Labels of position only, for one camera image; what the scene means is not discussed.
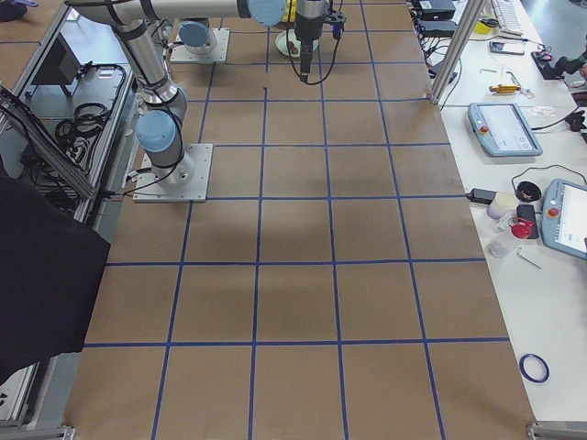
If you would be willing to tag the white purple cup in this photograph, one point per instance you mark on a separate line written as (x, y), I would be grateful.
(502, 204)

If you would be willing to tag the yellow banana bunch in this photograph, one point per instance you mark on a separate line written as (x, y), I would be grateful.
(289, 11)

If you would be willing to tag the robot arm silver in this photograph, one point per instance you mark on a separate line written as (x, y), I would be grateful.
(159, 129)

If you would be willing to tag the yellow handled tool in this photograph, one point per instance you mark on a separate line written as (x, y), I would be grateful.
(504, 89)

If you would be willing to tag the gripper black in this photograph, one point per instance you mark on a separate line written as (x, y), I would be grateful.
(306, 30)

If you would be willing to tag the black smartphone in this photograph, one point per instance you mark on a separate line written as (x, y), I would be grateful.
(498, 47)

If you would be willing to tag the white keyboard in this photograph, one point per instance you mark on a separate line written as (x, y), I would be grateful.
(506, 16)

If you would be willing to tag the teach pendant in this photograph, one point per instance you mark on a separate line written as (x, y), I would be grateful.
(502, 130)
(563, 224)

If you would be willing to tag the metal hex key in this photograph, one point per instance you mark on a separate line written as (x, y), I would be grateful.
(521, 255)

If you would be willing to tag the aluminium frame column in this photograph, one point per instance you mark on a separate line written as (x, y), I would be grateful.
(468, 19)

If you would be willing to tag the far teach pendant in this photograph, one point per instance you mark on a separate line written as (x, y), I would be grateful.
(502, 130)

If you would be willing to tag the near teach pendant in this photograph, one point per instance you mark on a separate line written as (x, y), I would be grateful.
(563, 224)

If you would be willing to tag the red emergency button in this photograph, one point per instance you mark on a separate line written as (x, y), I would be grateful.
(521, 228)

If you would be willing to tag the blue tape roll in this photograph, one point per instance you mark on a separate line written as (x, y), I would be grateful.
(534, 368)

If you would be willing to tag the pale green plate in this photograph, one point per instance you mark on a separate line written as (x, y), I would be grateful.
(281, 44)

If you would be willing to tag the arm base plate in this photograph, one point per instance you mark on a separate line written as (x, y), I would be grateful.
(189, 181)
(213, 51)

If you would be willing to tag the black round dish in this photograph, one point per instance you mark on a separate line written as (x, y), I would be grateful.
(528, 192)

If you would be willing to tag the black power brick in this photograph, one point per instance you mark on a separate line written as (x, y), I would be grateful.
(480, 196)

